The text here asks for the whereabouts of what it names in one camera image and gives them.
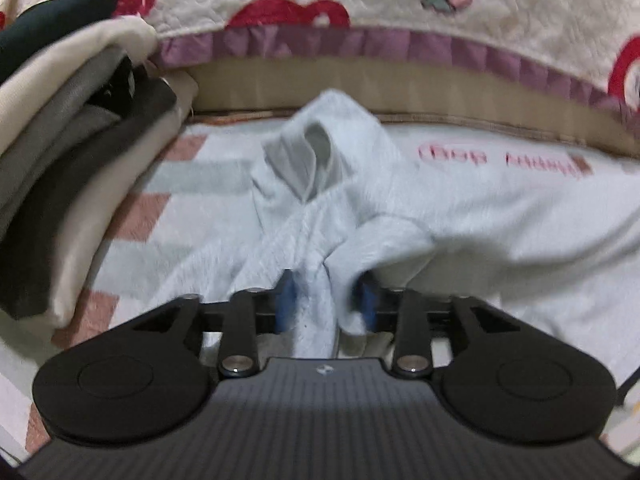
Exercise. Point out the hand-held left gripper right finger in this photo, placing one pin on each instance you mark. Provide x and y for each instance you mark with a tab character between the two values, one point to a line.
365	305

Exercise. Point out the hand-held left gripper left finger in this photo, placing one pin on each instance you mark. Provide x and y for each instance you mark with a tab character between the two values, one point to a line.
286	305

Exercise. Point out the white heathered garment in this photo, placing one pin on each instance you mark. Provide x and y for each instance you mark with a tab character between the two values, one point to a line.
350	200

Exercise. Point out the stack of folded clothes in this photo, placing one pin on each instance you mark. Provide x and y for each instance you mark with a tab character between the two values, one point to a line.
60	210

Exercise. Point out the striped bed sheet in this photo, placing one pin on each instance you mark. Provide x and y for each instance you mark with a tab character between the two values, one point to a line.
165	220

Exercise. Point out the tan bed base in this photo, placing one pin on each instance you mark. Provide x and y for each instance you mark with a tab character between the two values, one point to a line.
400	90

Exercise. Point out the grey folded garment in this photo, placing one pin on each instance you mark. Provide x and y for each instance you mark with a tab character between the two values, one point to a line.
55	125

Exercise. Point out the dark teal folded garment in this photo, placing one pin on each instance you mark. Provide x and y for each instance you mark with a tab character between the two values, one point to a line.
50	20

